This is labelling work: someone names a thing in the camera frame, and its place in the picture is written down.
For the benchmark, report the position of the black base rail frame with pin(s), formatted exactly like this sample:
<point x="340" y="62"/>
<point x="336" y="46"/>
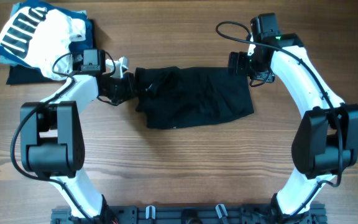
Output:
<point x="248" y="213"/>

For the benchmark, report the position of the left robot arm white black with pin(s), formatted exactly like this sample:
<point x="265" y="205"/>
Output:
<point x="52" y="145"/>

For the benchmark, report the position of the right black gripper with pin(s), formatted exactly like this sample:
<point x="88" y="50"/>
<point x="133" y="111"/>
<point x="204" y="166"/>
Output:
<point x="234" y="63"/>

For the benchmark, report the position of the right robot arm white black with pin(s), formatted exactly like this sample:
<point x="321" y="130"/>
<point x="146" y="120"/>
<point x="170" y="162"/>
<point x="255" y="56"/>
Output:
<point x="326" y="142"/>

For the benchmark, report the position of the black polo shirt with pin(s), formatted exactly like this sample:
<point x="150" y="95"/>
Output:
<point x="175" y="97"/>

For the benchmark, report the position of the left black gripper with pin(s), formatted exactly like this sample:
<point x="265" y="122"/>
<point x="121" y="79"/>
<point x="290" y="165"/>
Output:
<point x="130" y="84"/>

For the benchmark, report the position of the black folded garment bottom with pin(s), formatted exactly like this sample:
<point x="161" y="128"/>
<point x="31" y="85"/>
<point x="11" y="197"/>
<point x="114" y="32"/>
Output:
<point x="19" y="74"/>

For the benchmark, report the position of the blue folded shirt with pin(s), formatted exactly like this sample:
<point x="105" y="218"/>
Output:
<point x="38" y="33"/>

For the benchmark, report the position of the white black printed folded shirt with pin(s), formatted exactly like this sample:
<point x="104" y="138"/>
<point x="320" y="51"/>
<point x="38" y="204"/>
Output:
<point x="39" y="36"/>

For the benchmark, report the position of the light grey folded garment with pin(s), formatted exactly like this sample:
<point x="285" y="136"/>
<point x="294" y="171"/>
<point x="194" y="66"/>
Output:
<point x="5" y="60"/>

